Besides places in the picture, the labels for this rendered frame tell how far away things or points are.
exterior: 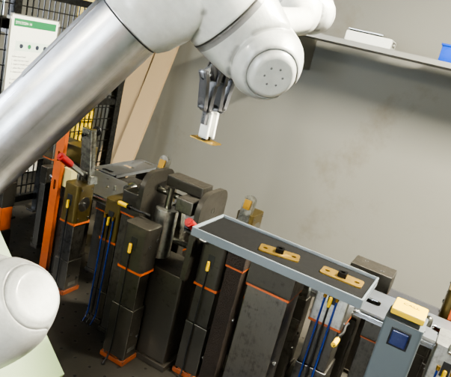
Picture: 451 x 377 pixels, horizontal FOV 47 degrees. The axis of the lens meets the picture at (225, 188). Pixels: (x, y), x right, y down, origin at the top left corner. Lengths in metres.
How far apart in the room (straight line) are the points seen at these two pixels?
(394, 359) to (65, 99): 0.72
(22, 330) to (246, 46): 0.54
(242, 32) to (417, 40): 3.23
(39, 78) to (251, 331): 0.66
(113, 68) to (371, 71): 3.31
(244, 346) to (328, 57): 3.12
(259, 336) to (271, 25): 0.65
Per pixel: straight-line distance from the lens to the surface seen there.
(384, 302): 1.44
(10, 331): 0.89
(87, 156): 1.55
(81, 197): 1.56
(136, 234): 1.26
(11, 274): 0.89
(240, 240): 1.09
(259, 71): 0.69
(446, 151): 3.86
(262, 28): 0.71
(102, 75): 0.73
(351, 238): 4.08
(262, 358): 1.14
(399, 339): 1.03
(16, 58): 2.04
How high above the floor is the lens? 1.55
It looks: 16 degrees down
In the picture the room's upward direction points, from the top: 14 degrees clockwise
